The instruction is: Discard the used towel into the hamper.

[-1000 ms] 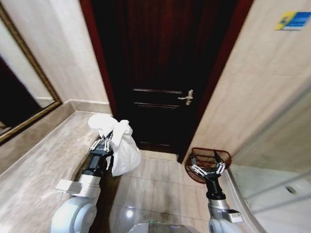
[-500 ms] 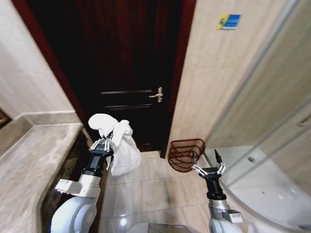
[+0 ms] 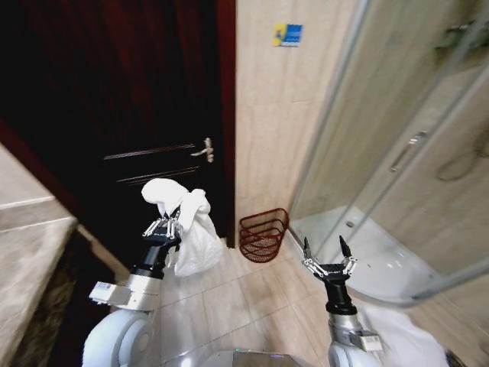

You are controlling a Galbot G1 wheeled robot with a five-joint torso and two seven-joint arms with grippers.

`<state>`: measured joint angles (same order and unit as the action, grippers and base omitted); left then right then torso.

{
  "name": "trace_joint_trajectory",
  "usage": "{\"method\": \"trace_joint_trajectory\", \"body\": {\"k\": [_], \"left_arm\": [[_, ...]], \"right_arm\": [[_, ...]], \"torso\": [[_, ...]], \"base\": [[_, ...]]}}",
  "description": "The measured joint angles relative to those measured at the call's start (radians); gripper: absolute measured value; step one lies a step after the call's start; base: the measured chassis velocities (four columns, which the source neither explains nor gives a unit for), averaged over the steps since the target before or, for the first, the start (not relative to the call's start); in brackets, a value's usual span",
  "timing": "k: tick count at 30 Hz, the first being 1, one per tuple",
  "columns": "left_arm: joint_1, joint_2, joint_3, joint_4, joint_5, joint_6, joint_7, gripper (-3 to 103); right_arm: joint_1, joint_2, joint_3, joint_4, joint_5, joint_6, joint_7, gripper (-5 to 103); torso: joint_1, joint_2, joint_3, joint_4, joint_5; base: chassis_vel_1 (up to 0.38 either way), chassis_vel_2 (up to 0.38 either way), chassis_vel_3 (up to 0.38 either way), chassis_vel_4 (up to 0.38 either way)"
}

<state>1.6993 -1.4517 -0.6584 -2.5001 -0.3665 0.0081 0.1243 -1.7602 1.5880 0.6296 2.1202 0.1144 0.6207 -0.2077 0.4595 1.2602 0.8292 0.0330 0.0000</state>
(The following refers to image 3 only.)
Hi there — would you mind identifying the white cloth on floor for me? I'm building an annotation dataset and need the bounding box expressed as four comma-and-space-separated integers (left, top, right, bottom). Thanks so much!
358, 304, 449, 367

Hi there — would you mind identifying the glass shower enclosure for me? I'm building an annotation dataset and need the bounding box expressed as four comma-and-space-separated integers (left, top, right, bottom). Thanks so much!
288, 0, 489, 309

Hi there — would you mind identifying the chrome shower tap fixture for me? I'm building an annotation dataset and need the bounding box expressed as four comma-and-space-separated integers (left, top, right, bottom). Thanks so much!
434, 21, 489, 51

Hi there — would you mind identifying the dark wooden door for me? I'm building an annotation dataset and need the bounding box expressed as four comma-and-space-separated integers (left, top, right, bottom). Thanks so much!
0, 0, 237, 273

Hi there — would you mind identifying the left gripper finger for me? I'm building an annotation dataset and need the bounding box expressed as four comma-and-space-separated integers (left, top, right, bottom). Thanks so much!
167, 208, 183, 241
142, 214, 171, 239

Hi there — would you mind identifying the beige stone vanity counter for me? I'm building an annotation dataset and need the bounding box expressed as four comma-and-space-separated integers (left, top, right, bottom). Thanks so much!
0, 143, 79, 367

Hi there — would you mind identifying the white used towel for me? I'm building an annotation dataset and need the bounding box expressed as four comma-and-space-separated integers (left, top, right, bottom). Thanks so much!
140, 177, 225, 278

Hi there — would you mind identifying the white shower tray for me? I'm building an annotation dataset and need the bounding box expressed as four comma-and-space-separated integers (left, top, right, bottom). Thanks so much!
289, 206, 441, 307

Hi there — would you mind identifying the red wire hamper basket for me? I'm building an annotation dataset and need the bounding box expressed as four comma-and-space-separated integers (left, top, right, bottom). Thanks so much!
238, 207, 290, 265

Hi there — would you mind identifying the blue yellow wall sticker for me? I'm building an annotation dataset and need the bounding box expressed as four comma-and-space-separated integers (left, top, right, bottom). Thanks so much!
272, 23, 305, 49

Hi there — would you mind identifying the metal door handle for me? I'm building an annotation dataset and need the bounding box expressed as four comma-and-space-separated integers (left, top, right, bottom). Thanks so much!
189, 137, 215, 164

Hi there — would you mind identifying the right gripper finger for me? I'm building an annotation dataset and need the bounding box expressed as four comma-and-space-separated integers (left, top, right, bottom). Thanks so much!
338, 234, 360, 277
302, 236, 326, 278

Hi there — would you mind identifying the chrome shower door handle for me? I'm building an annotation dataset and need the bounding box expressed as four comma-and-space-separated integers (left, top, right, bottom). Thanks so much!
388, 130, 429, 174

